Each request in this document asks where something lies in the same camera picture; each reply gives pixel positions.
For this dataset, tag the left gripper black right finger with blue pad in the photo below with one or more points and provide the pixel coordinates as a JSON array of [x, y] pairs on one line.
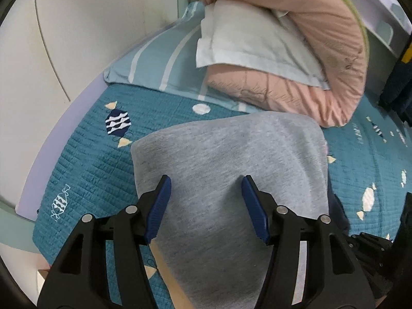
[[311, 265]]

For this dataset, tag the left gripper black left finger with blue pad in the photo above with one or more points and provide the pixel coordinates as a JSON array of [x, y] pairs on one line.
[[101, 265]]

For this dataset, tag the grey navy varsity jacket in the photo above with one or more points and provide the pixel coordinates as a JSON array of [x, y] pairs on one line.
[[206, 236]]

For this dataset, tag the folded dark clothes pile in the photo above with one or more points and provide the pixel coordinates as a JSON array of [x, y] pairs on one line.
[[178, 297]]

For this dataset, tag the teal candy-print bed sheet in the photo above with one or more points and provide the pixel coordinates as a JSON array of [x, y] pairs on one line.
[[370, 162]]

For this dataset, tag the yellow navy puffer jacket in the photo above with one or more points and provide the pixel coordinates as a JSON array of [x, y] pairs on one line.
[[397, 93]]

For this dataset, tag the white pillow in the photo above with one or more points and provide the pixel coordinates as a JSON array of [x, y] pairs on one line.
[[239, 34]]

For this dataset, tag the blue striped pillow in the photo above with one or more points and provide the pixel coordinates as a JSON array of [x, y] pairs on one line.
[[166, 62]]

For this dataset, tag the pink quilt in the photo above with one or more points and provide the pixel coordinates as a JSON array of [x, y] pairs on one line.
[[333, 33]]

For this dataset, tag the green quilt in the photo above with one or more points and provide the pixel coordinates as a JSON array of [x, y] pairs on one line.
[[358, 18]]

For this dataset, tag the mint green bunk bed frame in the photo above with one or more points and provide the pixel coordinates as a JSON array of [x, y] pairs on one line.
[[16, 231]]

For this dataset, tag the purple wall shelf unit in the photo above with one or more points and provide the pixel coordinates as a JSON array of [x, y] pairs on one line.
[[387, 20]]

